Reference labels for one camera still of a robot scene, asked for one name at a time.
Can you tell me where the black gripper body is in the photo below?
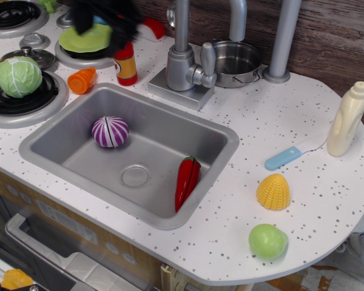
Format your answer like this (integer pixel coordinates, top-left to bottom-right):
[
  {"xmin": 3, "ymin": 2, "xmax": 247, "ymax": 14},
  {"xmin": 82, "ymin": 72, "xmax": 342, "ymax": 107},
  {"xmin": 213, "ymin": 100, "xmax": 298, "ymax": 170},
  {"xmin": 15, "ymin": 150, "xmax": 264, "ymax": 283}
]
[{"xmin": 70, "ymin": 0, "xmax": 142, "ymax": 38}]

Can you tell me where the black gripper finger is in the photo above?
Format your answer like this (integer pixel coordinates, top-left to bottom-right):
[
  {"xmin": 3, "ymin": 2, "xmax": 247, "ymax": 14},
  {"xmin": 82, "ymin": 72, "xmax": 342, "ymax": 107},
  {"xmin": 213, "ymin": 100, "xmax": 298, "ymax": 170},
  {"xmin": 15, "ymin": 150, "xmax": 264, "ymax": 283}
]
[
  {"xmin": 74, "ymin": 15, "xmax": 95, "ymax": 35},
  {"xmin": 108, "ymin": 29, "xmax": 133, "ymax": 57}
]

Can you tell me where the red ketchup bottle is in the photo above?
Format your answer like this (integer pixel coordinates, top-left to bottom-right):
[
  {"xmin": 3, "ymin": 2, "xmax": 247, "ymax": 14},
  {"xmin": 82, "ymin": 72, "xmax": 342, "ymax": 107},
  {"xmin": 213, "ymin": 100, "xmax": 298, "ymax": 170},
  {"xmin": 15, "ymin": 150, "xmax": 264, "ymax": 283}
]
[{"xmin": 113, "ymin": 41, "xmax": 138, "ymax": 86}]

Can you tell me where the silver toy sink basin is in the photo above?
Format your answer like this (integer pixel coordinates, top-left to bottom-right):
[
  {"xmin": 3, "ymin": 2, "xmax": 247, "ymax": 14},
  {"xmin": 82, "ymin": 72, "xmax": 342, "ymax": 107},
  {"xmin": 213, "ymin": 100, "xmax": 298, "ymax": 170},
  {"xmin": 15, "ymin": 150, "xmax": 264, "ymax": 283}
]
[{"xmin": 19, "ymin": 83, "xmax": 239, "ymax": 229}]

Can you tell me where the cream plastic bottle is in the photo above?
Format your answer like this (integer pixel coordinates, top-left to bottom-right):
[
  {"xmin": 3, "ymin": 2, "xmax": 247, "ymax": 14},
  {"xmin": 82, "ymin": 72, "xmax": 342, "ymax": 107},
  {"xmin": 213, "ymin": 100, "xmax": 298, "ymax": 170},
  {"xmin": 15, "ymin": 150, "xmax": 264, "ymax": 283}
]
[{"xmin": 327, "ymin": 81, "xmax": 364, "ymax": 156}]

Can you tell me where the grey stove knob back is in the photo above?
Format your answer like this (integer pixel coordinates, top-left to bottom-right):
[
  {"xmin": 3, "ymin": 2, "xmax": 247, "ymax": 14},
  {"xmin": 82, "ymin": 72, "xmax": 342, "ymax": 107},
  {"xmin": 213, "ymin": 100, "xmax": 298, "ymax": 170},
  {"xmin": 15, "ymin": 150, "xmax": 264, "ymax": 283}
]
[{"xmin": 56, "ymin": 9, "xmax": 75, "ymax": 29}]

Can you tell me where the grey stove knob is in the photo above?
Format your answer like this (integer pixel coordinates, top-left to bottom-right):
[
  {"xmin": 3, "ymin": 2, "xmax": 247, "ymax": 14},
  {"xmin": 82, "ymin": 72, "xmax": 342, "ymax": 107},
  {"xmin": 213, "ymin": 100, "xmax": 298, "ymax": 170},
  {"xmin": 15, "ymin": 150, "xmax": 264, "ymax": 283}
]
[
  {"xmin": 19, "ymin": 32, "xmax": 50, "ymax": 50},
  {"xmin": 56, "ymin": 9, "xmax": 75, "ymax": 29}
]

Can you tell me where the green toy plate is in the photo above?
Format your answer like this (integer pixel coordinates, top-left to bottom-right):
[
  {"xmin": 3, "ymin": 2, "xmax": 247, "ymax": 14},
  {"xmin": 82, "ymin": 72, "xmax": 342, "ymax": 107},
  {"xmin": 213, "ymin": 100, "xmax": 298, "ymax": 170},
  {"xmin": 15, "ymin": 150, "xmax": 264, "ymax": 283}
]
[{"xmin": 58, "ymin": 23, "xmax": 112, "ymax": 53}]

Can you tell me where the right stove burner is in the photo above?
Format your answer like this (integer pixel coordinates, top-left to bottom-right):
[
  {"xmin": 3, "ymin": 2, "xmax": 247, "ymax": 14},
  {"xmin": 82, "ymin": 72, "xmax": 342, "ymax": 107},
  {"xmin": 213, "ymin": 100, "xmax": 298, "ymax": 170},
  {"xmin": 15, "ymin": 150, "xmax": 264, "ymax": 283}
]
[{"xmin": 55, "ymin": 42, "xmax": 114, "ymax": 70}]

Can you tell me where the stove burner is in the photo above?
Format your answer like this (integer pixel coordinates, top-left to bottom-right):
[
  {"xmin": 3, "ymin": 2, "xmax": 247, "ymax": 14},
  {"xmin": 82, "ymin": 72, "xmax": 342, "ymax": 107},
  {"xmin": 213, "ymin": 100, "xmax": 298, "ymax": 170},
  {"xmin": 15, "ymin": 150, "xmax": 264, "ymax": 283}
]
[
  {"xmin": 55, "ymin": 42, "xmax": 114, "ymax": 70},
  {"xmin": 0, "ymin": 1, "xmax": 49, "ymax": 39},
  {"xmin": 0, "ymin": 72, "xmax": 69, "ymax": 129}
]

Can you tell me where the red white toy cheese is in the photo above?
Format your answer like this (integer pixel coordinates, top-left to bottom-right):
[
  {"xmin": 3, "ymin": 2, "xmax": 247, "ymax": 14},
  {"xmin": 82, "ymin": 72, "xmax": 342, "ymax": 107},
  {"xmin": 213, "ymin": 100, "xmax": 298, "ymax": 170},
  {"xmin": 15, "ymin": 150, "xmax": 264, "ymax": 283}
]
[{"xmin": 138, "ymin": 18, "xmax": 166, "ymax": 42}]

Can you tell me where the green toy vegetable top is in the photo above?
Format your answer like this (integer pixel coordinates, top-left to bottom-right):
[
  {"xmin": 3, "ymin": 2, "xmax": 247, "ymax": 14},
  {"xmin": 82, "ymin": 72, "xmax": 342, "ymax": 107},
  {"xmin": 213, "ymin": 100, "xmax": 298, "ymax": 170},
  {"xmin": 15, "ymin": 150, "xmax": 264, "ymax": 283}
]
[{"xmin": 38, "ymin": 0, "xmax": 57, "ymax": 14}]

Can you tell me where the grey stove knob centre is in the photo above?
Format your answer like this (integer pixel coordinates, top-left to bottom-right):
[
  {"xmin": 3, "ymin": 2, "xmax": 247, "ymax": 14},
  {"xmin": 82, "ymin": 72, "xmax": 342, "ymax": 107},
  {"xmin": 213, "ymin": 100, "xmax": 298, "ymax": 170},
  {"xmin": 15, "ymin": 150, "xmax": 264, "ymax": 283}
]
[{"xmin": 19, "ymin": 32, "xmax": 50, "ymax": 50}]

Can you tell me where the steel pot lid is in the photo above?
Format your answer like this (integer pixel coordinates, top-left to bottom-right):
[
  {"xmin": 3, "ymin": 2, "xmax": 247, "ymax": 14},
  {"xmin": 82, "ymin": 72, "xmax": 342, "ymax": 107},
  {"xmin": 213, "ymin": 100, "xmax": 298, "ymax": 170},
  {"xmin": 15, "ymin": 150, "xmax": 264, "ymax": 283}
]
[{"xmin": 0, "ymin": 47, "xmax": 56, "ymax": 69}]

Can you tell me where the orange toy carrot piece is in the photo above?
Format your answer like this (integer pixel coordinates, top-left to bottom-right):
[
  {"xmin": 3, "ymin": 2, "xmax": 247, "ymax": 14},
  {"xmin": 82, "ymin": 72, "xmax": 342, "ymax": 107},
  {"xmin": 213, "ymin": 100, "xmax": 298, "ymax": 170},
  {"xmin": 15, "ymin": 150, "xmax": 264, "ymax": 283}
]
[{"xmin": 67, "ymin": 67, "xmax": 96, "ymax": 95}]

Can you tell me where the back left stove burner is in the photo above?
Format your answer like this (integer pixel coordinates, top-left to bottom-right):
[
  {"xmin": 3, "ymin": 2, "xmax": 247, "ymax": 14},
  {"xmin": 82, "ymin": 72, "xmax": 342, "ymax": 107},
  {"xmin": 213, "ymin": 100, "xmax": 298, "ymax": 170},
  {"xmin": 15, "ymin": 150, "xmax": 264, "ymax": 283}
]
[{"xmin": 0, "ymin": 1, "xmax": 49, "ymax": 39}]

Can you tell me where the green toy cabbage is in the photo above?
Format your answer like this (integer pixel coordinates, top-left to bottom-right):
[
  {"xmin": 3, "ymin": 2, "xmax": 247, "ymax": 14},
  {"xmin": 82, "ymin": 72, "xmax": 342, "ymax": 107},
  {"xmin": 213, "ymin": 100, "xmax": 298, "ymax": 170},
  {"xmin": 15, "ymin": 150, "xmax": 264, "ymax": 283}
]
[{"xmin": 0, "ymin": 56, "xmax": 42, "ymax": 98}]

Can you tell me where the silver toy faucet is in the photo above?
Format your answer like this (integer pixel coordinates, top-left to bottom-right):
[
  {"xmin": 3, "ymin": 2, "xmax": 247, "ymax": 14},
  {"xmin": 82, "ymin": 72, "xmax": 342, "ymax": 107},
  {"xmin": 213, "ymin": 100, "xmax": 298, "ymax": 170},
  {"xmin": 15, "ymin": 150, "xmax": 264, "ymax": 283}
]
[{"xmin": 147, "ymin": 0, "xmax": 248, "ymax": 112}]

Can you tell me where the purple striped toy onion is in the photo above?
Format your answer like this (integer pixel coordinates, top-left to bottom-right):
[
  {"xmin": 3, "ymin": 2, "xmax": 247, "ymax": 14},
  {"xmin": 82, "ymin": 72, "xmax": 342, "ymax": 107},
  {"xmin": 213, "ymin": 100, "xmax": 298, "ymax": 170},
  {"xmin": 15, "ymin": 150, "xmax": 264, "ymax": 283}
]
[{"xmin": 92, "ymin": 116, "xmax": 129, "ymax": 148}]

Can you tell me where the front left stove burner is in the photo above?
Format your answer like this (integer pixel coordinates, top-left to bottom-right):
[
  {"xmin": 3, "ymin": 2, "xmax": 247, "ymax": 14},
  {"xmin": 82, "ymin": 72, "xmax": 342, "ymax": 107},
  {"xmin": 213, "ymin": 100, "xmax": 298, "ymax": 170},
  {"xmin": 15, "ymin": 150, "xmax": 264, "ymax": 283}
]
[{"xmin": 0, "ymin": 72, "xmax": 69, "ymax": 129}]

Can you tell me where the small steel pot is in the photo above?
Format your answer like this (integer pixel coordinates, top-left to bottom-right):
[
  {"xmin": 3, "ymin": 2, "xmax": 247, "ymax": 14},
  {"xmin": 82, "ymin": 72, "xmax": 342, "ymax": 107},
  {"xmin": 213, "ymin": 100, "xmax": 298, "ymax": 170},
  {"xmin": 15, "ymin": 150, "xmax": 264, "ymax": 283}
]
[{"xmin": 212, "ymin": 41, "xmax": 262, "ymax": 89}]

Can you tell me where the red toy chili pepper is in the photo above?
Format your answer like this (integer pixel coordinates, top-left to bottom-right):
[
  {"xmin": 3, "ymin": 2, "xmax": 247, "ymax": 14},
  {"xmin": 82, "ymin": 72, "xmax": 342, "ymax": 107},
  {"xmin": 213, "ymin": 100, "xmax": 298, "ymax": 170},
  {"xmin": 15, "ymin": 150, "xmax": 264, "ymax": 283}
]
[{"xmin": 175, "ymin": 156, "xmax": 201, "ymax": 212}]

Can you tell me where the grey support pole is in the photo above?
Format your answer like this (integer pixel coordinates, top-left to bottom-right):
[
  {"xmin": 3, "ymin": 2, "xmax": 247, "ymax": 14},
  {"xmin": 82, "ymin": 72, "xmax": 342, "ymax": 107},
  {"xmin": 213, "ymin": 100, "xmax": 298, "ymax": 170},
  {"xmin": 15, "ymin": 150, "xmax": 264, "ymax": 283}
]
[{"xmin": 263, "ymin": 0, "xmax": 302, "ymax": 84}]

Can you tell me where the yellow toy corn piece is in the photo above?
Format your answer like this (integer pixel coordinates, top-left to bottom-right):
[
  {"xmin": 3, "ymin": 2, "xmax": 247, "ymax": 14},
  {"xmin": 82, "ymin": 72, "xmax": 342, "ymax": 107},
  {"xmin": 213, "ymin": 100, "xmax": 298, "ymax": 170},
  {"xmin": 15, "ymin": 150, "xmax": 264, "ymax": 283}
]
[{"xmin": 256, "ymin": 174, "xmax": 290, "ymax": 210}]

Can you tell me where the green toy apple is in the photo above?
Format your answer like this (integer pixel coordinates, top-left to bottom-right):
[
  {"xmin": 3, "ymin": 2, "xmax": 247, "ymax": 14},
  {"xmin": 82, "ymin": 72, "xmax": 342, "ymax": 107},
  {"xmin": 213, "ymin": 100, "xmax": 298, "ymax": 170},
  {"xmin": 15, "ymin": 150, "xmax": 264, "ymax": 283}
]
[{"xmin": 248, "ymin": 224, "xmax": 288, "ymax": 259}]

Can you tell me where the yellow object bottom left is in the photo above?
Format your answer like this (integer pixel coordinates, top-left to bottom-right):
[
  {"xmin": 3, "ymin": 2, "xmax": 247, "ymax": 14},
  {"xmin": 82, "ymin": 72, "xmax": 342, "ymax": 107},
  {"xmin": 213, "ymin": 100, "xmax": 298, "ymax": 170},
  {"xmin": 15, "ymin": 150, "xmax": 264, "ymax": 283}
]
[{"xmin": 1, "ymin": 269, "xmax": 33, "ymax": 290}]

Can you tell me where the blue handled toy knife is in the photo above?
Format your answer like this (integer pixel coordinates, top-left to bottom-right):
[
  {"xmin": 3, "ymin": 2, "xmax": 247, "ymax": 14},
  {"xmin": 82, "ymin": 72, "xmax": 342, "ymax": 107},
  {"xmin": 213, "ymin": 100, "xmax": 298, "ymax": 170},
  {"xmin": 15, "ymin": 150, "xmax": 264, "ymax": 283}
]
[{"xmin": 264, "ymin": 135, "xmax": 327, "ymax": 171}]

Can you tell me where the grey oven door handle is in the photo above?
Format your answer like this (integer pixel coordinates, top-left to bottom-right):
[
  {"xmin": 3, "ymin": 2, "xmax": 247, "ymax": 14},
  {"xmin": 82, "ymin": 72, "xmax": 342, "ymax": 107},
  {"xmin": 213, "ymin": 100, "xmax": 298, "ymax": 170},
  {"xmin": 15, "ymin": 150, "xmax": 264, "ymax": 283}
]
[{"xmin": 4, "ymin": 212, "xmax": 116, "ymax": 291}]

